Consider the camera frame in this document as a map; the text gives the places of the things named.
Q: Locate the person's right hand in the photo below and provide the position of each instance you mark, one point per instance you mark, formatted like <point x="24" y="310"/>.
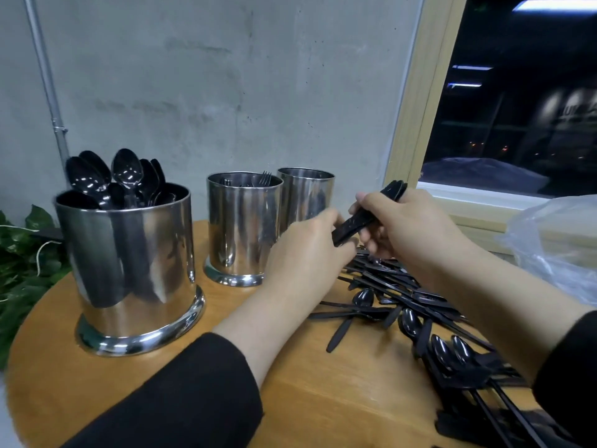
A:
<point x="420" y="233"/>

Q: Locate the dark parked car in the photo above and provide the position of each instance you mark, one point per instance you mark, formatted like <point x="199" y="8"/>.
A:
<point x="485" y="175"/>

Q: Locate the pile of black plastic cutlery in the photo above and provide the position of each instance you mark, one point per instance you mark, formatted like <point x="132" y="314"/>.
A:
<point x="438" y="350"/>

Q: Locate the black plastic fork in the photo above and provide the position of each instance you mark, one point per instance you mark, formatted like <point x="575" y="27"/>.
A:
<point x="265" y="178"/>

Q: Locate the person's right forearm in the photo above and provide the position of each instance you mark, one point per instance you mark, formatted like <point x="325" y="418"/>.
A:
<point x="550" y="340"/>

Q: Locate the grey metal pipe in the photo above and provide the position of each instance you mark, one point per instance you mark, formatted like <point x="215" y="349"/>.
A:
<point x="45" y="70"/>

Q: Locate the clear plastic bag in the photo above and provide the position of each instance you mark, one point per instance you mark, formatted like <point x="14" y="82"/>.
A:
<point x="560" y="247"/>

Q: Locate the person's left forearm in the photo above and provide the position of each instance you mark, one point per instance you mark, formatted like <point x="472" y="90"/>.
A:
<point x="186" y="396"/>

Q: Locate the green leafy plant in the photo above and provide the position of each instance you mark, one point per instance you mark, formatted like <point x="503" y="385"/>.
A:
<point x="23" y="275"/>

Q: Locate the person's left hand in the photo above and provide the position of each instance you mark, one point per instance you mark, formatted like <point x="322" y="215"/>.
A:
<point x="308" y="266"/>

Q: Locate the bundle of black cutlery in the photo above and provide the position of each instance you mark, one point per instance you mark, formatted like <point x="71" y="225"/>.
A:
<point x="373" y="211"/>

